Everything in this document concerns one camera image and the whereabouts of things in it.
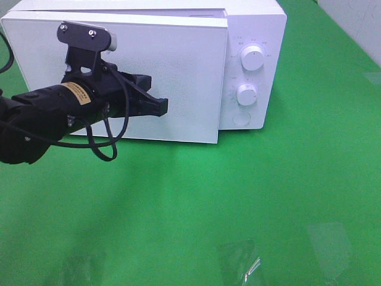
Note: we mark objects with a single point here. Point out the round white door button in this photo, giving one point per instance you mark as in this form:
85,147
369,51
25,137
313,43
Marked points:
241,118

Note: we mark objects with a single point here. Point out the white microwave oven body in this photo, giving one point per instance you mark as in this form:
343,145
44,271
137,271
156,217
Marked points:
248,22

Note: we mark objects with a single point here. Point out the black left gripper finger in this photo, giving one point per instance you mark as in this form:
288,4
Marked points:
85,43
141,103

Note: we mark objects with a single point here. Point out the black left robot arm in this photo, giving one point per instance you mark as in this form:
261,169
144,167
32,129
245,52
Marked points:
89,109

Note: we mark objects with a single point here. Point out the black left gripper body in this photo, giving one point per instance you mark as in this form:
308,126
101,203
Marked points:
106,86

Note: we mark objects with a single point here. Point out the white microwave knob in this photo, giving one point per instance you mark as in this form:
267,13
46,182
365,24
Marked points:
252,57
246,95

